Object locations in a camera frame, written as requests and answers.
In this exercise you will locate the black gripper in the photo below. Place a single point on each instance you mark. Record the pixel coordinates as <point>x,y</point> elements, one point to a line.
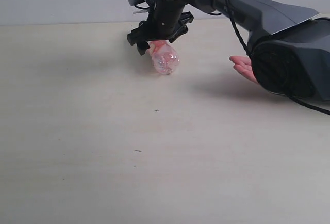
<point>163,23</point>

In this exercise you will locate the pink white bottle black cap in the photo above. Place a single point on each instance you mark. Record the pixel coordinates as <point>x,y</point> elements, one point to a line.
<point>164,57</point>

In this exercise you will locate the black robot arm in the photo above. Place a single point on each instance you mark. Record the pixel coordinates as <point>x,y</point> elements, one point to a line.
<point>288,45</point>

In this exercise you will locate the open human hand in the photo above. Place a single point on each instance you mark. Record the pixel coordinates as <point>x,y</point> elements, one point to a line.
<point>243,66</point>

